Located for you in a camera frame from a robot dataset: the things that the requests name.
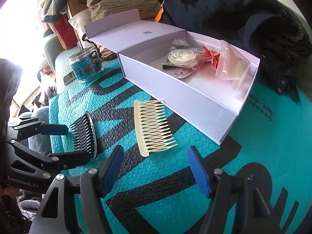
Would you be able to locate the navy jacket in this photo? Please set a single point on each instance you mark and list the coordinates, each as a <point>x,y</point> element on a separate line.
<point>219,9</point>

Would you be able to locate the pile of hanging clothes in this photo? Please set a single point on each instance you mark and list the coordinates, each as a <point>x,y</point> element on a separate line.
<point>52,2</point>

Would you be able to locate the pink cone-shaped packet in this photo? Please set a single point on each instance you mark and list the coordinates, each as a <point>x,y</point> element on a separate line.
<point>184,73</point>

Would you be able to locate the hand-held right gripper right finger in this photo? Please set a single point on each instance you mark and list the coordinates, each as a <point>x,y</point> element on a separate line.
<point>198,173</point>

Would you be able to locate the red-topped zip bag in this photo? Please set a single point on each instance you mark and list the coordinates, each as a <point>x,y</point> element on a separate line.
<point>231,65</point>

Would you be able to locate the brown knitted blanket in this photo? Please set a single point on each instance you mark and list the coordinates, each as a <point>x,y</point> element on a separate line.
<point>117,0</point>

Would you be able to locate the printed brown cardboard box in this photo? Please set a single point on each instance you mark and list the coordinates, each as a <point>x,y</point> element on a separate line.
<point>78,2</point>

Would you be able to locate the white cardboard box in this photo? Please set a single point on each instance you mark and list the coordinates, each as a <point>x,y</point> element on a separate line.
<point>195,102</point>

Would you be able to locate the white item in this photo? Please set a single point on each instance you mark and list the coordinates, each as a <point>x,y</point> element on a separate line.
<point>182,57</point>

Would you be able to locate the orange cloth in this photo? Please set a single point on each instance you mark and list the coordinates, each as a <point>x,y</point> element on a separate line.
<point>159,14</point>

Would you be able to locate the clear jar with blue label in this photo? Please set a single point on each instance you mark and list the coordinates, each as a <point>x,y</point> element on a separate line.
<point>85,68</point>

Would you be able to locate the brown patterned pillow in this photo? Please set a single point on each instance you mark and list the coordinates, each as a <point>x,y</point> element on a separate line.
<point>104,51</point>

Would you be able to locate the grey fleece cushion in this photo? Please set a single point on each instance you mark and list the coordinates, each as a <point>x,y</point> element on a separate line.
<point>36,113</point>

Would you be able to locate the teal patterned mat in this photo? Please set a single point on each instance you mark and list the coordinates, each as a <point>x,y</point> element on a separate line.
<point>158,187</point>

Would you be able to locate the black hair comb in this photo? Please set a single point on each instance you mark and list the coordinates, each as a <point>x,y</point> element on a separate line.
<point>85,136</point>

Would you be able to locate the red candy packet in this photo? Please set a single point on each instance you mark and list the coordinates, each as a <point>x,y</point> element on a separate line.
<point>214,57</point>

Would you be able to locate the white paper bag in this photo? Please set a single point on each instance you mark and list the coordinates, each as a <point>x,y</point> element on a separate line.
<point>80,19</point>

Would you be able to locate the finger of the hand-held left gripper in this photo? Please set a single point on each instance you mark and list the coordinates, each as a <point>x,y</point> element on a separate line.
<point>53,129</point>
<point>70,159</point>

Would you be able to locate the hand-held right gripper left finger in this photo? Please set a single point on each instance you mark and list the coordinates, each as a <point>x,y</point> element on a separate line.
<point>111,170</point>

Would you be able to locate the cream hair comb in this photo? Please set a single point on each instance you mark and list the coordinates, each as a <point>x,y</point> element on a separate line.
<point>141,136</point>

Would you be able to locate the dark smartphone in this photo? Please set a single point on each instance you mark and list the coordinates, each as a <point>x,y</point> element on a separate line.
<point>69,78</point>

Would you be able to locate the red paper bag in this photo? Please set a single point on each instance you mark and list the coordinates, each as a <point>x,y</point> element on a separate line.
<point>63,31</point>

